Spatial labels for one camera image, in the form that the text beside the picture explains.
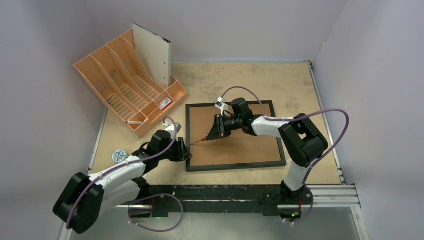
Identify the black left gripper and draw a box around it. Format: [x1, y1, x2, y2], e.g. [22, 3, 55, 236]
[158, 137, 191, 162]

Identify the black sunflower photo frame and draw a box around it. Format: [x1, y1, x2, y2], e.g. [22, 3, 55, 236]
[185, 103, 287, 172]

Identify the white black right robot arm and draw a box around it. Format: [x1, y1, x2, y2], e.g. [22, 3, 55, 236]
[205, 97, 329, 204]

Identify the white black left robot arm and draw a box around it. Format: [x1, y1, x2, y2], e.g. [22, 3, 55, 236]
[52, 130, 192, 234]

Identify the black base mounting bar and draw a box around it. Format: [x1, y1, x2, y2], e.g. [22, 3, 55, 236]
[127, 184, 313, 218]

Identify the small red white box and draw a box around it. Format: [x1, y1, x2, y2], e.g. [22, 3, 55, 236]
[158, 97, 173, 110]

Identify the red white marker pen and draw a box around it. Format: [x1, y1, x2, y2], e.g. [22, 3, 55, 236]
[126, 120, 144, 125]

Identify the blue patterned tape roll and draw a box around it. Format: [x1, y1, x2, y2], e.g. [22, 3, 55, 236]
[111, 149, 129, 164]

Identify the white binder board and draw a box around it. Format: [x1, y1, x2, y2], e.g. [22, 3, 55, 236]
[132, 22, 172, 89]

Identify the peach plastic file organizer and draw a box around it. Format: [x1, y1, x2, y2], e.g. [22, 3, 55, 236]
[74, 29, 188, 138]

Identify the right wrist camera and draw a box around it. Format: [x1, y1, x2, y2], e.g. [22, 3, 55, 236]
[214, 97, 230, 117]

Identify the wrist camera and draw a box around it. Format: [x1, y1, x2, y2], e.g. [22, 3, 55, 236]
[163, 122, 182, 138]
[214, 97, 230, 117]

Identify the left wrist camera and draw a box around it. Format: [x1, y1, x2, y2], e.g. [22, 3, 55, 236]
[163, 122, 182, 138]

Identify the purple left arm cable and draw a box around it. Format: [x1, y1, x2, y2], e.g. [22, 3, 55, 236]
[65, 116, 185, 233]

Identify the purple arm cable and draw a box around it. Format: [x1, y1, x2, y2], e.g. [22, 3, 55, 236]
[65, 116, 185, 233]
[220, 86, 351, 225]

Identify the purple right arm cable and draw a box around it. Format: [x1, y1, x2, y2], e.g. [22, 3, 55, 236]
[220, 86, 351, 225]

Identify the aluminium rail frame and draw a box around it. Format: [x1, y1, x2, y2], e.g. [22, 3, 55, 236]
[59, 60, 370, 240]

